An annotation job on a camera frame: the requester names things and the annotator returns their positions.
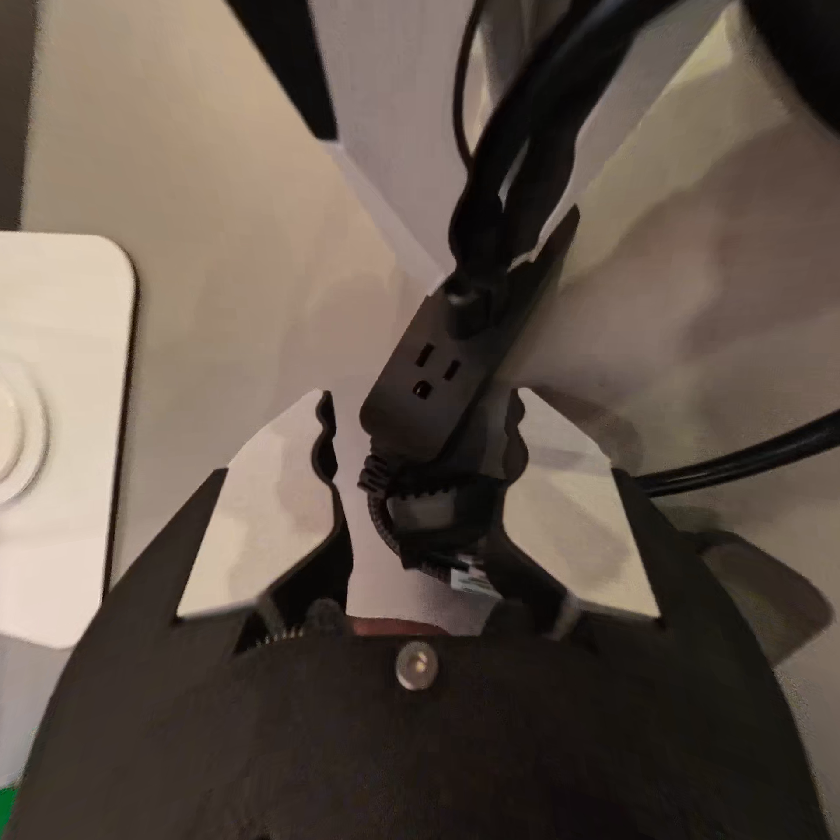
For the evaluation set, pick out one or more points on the black power strip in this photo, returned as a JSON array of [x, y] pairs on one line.
[[407, 407]]

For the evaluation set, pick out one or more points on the white rounded pad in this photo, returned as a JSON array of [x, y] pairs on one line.
[[59, 525]]

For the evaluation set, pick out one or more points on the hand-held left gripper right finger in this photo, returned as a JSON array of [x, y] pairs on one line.
[[577, 525]]

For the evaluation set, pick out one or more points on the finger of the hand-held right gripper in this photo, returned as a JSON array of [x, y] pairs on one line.
[[676, 118], [394, 98]]

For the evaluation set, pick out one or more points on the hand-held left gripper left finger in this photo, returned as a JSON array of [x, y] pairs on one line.
[[275, 525]]

